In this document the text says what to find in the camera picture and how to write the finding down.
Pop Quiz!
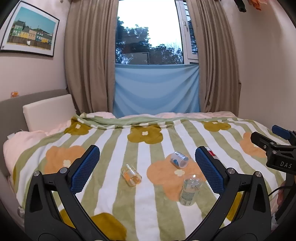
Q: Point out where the clear cup red label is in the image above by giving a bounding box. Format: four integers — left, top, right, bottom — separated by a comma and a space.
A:
205, 147, 220, 161

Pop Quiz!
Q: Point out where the white cup blue logo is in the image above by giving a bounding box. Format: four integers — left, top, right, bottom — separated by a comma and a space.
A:
170, 152, 189, 169

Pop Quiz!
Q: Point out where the clear cup orange label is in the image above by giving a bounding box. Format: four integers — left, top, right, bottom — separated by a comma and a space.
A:
121, 164, 142, 187

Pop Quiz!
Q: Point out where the right brown curtain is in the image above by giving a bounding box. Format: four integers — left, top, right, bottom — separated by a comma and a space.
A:
187, 1, 241, 115

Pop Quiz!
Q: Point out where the brown curtain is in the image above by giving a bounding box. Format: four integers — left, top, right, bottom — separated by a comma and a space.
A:
187, 1, 241, 115
64, 0, 119, 113

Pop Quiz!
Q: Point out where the green striped flower blanket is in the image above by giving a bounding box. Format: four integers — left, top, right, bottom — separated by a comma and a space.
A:
12, 114, 287, 240

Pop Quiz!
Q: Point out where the white pillow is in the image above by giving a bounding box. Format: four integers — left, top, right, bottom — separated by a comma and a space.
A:
23, 94, 76, 132

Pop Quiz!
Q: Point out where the grey bed headboard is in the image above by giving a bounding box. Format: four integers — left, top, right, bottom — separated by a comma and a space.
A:
1, 89, 68, 177

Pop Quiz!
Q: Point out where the light blue window cloth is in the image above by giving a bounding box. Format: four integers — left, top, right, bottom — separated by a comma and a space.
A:
113, 64, 200, 118

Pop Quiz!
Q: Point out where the left brown curtain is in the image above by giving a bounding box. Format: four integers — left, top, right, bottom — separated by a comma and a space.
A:
64, 0, 119, 113

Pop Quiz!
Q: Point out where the framed houses picture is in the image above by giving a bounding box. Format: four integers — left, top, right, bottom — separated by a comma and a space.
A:
1, 1, 60, 57

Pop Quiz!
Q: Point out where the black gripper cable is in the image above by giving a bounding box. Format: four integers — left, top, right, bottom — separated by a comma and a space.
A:
268, 180, 296, 223

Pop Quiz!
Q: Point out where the white window frame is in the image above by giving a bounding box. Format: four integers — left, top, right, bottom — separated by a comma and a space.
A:
175, 0, 199, 64

